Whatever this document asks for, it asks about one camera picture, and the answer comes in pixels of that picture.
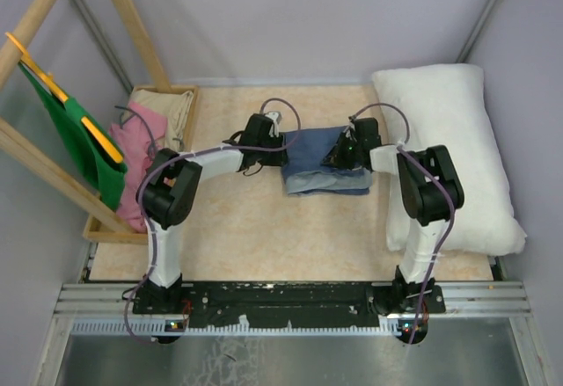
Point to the yellow plastic hanger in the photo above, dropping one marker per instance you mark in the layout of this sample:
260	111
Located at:
103	140

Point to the white cable duct strip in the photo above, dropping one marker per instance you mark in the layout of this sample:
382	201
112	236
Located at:
170	327

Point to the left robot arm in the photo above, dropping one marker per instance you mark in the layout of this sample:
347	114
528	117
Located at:
166	196

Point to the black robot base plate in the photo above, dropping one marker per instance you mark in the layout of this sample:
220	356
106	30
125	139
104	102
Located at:
339	304

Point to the aluminium frame rail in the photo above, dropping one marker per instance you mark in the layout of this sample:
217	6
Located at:
478	30

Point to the grey hanger in tray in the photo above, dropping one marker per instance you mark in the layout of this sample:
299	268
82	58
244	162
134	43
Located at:
139	133

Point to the light blue pillowcase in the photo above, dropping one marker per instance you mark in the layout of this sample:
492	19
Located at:
304	174

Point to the wooden tray box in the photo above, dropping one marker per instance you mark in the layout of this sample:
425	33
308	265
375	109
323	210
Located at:
95	230

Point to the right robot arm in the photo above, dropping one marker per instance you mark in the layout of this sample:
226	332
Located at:
430	192

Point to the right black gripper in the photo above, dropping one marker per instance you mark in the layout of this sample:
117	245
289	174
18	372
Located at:
334	157

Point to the green shirt on hanger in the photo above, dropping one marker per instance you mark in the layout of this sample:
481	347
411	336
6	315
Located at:
98	169

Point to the white pillow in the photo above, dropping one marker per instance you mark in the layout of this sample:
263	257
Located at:
443	104

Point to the wooden clothes rack frame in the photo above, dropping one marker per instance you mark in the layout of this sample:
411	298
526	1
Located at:
13	51

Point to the pink garment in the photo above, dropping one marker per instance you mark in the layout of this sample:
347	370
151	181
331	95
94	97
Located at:
128	208

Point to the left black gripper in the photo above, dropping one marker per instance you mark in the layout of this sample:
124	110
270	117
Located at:
279	159

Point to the beige cloth in tray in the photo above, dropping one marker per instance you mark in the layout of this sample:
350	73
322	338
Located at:
175	108

